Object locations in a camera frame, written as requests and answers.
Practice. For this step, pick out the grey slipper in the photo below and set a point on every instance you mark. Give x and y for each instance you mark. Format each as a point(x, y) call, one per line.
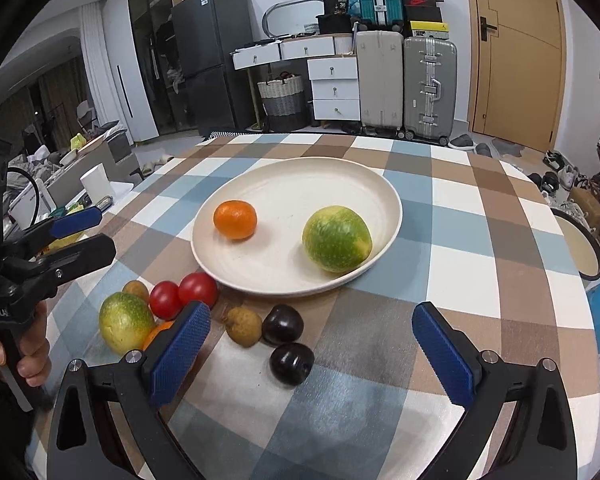
point(483, 150)
point(461, 142)

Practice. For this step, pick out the dark purple plum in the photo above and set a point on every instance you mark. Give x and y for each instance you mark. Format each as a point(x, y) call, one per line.
point(291, 364)
point(282, 324)

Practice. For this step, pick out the yellow plastic bag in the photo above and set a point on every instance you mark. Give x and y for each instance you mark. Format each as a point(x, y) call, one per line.
point(77, 141)

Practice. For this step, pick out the brown longan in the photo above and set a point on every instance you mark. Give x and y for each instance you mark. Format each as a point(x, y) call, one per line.
point(243, 327)
point(136, 291)

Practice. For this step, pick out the large green passion fruit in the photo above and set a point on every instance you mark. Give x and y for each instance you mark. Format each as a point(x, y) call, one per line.
point(336, 239)

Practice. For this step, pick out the striped floor rug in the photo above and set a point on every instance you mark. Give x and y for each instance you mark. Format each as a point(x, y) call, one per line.
point(220, 136)

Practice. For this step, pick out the white cylinder container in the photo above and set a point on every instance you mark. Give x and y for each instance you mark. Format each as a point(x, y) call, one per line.
point(96, 182)

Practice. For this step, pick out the dark grey refrigerator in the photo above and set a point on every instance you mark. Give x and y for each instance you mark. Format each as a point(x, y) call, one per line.
point(205, 60)

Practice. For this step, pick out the grey office chair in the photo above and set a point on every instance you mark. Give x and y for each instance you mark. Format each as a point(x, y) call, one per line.
point(86, 115)

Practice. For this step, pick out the silver suitcase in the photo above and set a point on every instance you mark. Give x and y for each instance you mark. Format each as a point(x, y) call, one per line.
point(430, 90)

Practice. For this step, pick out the white drawer dresser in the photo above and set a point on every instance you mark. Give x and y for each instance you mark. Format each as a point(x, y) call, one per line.
point(335, 90)

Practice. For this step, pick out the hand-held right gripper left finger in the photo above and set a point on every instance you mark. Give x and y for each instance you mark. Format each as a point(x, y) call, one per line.
point(180, 352)

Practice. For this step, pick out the round stool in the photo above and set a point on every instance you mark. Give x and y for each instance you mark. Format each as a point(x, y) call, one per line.
point(577, 245)

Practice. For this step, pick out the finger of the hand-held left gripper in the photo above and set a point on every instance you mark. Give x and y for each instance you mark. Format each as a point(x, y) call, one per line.
point(80, 256)
point(75, 222)

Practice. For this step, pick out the yellow black shoe box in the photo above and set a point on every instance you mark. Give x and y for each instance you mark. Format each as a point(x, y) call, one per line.
point(429, 30)

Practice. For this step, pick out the oval mirror frame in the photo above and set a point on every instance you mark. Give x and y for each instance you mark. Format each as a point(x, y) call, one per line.
point(272, 10)

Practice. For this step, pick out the beige slippers pair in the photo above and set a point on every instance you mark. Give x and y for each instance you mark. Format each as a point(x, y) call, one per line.
point(152, 165)

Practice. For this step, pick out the checkered tablecloth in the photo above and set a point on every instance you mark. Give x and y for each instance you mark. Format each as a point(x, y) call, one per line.
point(480, 270)

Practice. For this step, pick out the person's left hand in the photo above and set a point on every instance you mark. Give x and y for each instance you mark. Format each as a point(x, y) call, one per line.
point(32, 350)

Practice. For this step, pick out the person's left forearm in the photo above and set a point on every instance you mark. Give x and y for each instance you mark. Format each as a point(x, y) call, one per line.
point(0, 420)

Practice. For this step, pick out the red tomato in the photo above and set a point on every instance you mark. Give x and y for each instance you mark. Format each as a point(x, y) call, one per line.
point(198, 289)
point(165, 300)

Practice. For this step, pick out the orange tangerine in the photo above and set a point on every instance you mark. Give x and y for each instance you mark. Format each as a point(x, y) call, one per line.
point(158, 332)
point(235, 220)

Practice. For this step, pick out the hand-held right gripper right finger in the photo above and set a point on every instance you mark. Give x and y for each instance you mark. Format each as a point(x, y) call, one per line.
point(442, 355)

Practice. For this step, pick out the woven laundry basket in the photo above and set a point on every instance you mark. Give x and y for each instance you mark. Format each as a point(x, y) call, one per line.
point(282, 100)

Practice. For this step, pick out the cream round plate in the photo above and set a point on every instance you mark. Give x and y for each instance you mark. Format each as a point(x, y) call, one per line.
point(280, 240)

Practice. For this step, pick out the yellow green passion fruit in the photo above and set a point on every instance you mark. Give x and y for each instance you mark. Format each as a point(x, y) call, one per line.
point(125, 322)

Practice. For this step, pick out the black red shoe box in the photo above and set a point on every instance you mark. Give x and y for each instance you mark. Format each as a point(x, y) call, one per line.
point(422, 1)

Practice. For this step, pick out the white wardrobe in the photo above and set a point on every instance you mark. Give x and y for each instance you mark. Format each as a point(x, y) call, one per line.
point(130, 60)

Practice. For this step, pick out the beige suitcase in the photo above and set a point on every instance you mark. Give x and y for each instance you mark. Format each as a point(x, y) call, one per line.
point(380, 80)

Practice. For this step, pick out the yellow packet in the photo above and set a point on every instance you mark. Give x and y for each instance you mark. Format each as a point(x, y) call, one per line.
point(65, 244)

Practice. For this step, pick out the black labelled bucket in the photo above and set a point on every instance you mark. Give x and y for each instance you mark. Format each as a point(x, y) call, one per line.
point(336, 4)

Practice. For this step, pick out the wooden door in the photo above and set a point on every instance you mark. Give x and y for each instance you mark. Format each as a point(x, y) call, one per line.
point(525, 60)

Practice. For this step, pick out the black storage box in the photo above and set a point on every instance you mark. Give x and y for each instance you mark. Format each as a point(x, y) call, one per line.
point(335, 24)

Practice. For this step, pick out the brown cardboard box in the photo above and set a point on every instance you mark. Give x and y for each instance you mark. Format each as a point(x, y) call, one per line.
point(587, 207)

